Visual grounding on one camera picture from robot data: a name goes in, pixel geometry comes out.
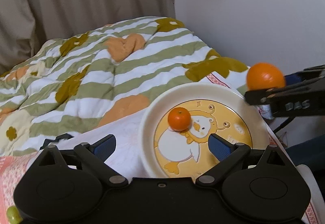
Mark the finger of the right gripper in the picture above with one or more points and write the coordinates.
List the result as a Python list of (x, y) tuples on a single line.
[(311, 91), (304, 75)]

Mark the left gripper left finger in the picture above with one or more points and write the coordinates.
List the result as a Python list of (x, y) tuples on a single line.
[(93, 157)]

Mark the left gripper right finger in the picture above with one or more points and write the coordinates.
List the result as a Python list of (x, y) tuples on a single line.
[(229, 156)]

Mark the large orange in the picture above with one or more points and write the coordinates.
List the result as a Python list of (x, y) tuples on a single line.
[(264, 76)]

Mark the small mandarin orange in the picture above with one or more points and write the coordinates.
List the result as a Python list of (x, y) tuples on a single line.
[(179, 119)]

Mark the green apple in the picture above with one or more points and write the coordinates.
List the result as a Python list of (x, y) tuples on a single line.
[(13, 215)]

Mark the duck pattern plate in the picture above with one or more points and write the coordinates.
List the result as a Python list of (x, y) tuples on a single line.
[(213, 109)]

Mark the striped floral blanket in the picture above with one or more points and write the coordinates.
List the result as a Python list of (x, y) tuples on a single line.
[(72, 86)]

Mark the white pink patterned cloth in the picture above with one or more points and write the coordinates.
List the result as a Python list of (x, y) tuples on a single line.
[(246, 186)]

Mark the black plastic bracket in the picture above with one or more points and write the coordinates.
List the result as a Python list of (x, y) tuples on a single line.
[(56, 140)]

